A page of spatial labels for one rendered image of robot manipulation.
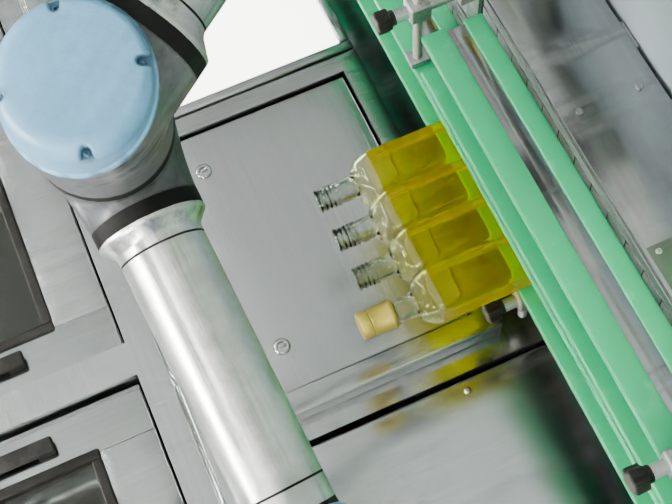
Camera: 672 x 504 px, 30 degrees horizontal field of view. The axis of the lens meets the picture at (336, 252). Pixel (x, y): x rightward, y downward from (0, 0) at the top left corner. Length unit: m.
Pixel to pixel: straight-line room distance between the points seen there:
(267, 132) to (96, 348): 0.38
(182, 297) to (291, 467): 0.16
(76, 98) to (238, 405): 0.28
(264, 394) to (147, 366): 0.66
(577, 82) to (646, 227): 0.19
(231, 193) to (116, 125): 0.84
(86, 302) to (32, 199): 0.18
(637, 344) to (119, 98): 0.67
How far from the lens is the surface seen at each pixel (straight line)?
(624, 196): 1.38
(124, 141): 0.88
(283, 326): 1.61
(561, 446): 1.60
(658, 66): 1.47
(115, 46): 0.88
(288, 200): 1.69
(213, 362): 1.00
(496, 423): 1.60
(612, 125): 1.43
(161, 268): 1.01
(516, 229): 1.46
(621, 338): 1.33
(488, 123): 1.44
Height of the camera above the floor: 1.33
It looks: 7 degrees down
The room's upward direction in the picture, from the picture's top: 113 degrees counter-clockwise
